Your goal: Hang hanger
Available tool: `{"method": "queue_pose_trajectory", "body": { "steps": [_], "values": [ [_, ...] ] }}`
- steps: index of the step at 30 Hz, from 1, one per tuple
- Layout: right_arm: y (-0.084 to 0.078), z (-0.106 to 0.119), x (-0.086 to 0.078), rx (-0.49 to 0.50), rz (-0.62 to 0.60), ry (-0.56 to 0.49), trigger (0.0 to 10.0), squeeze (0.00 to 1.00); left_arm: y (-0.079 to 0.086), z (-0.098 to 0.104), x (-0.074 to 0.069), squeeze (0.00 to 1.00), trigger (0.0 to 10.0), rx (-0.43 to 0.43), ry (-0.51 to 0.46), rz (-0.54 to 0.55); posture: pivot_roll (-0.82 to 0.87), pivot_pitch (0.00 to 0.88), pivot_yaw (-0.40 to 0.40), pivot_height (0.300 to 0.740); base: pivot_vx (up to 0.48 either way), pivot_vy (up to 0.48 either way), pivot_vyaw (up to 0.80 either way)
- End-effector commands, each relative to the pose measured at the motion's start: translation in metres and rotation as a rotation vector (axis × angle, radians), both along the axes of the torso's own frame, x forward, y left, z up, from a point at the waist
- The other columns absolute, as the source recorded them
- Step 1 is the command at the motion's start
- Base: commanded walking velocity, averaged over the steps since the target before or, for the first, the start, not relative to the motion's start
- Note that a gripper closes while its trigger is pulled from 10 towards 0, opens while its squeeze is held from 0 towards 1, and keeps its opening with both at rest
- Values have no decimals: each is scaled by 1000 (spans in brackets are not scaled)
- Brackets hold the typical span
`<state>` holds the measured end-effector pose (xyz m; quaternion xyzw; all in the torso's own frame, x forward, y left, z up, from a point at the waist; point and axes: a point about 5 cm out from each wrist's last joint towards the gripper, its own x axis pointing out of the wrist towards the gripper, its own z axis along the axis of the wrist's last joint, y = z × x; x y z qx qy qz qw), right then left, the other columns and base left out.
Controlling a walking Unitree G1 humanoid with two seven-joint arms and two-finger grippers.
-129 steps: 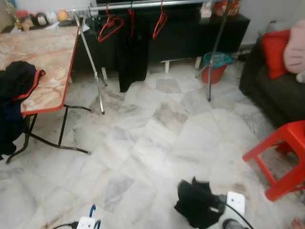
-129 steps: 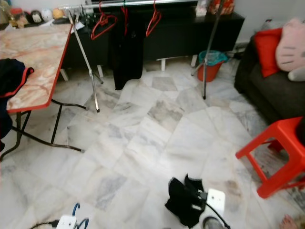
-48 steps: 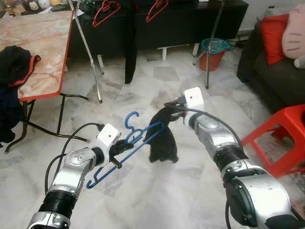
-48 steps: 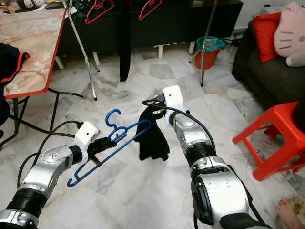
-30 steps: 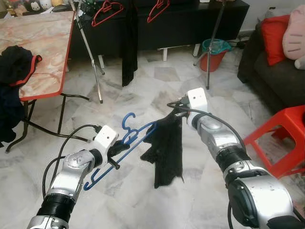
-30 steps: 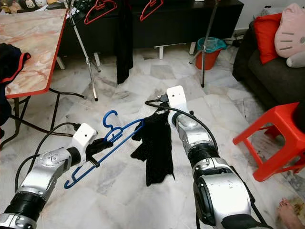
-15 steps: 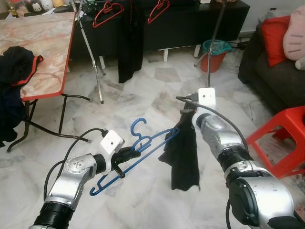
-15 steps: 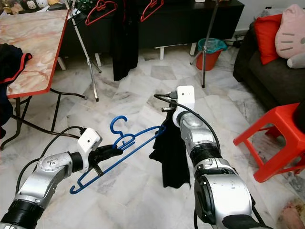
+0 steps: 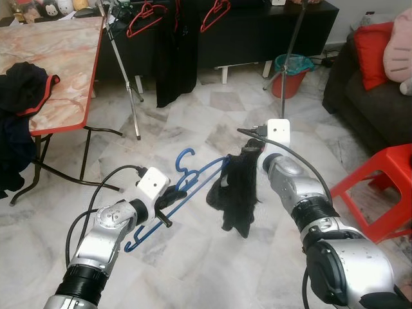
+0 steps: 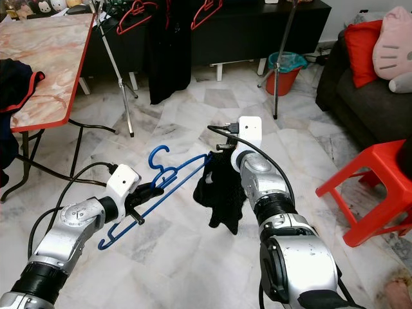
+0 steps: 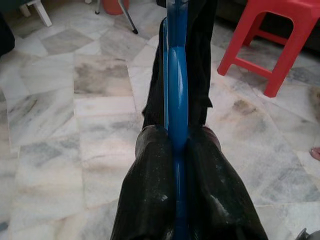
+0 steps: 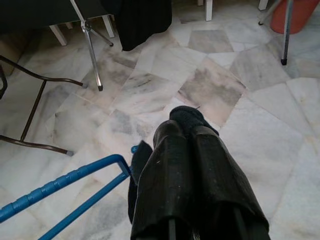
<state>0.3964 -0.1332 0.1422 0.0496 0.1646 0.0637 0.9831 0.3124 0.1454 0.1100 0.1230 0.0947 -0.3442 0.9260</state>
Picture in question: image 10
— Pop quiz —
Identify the pink cat face pillow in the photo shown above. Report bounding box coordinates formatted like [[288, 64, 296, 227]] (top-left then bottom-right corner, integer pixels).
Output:
[[372, 6, 412, 82]]

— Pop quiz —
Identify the black garment with red trim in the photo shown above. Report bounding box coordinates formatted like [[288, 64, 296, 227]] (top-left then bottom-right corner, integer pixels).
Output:
[[0, 58, 46, 189]]

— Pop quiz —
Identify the red plastic stool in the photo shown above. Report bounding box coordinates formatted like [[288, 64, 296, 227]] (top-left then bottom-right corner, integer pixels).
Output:
[[315, 140, 412, 248]]

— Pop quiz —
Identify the person's bare foot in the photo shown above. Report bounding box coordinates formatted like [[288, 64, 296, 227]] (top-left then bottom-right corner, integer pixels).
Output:
[[382, 270, 412, 309]]

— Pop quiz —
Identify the brown bear figurine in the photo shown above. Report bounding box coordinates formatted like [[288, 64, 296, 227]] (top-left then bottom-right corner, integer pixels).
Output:
[[19, 3, 36, 19]]

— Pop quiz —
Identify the plain black garment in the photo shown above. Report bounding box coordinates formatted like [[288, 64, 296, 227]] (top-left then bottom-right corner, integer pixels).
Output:
[[147, 0, 191, 106]]

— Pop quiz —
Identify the black TV console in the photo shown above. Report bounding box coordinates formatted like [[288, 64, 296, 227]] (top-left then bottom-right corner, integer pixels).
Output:
[[97, 0, 332, 82]]

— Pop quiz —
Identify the black garment with green logo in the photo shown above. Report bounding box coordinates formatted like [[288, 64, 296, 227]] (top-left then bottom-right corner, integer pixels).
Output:
[[193, 149, 249, 234]]

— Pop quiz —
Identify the dark brown fabric sofa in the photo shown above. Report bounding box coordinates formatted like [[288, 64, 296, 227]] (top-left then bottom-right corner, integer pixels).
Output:
[[315, 29, 412, 153]]

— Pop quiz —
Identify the marble-top folding table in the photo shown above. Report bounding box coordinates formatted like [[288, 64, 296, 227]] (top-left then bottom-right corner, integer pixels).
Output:
[[0, 13, 105, 203]]

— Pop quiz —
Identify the blue plastic clothes hanger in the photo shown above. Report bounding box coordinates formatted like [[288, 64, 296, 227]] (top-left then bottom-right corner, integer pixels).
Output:
[[98, 145, 211, 250]]

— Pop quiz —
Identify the silver metal clothes rack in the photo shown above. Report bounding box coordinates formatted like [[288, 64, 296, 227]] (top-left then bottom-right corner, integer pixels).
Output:
[[87, 0, 302, 138]]

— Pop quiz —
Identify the white lace cloth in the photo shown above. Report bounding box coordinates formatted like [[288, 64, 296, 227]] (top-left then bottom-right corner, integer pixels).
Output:
[[346, 9, 387, 28]]

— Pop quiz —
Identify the red plastic clothes hanger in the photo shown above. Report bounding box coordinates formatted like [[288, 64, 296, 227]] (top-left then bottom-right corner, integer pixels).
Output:
[[116, 0, 157, 35], [191, 0, 225, 31]]

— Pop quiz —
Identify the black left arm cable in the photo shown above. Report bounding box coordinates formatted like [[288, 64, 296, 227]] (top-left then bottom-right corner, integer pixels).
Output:
[[41, 162, 120, 258]]

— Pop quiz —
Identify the red cushion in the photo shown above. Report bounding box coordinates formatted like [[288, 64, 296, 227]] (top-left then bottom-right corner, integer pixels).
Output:
[[344, 19, 384, 89]]

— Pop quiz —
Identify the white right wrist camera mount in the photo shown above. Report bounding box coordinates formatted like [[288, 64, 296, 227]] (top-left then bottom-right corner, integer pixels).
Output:
[[238, 116, 263, 153]]

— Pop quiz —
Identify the red bin with teal liner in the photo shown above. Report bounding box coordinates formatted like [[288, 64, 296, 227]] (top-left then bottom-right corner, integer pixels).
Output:
[[267, 51, 308, 97]]

